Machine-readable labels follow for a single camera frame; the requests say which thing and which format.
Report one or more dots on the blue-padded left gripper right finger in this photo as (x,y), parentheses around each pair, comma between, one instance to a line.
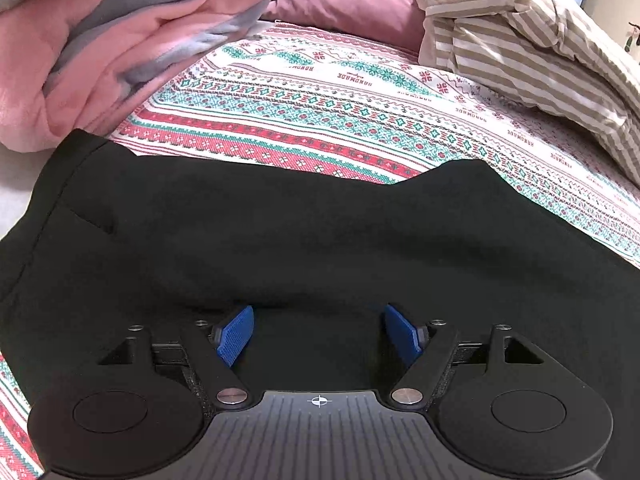
(425,350)

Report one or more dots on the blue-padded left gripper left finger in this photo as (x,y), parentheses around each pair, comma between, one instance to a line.
(211,350)

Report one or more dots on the black pants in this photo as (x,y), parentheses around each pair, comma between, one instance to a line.
(111,239)

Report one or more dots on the patterned knit-print bedsheet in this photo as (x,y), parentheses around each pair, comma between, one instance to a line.
(302,100)

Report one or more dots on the beige striped duvet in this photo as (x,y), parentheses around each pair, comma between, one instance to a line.
(546,54)

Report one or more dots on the pink fleece blanket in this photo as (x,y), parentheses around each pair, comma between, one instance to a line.
(87,64)

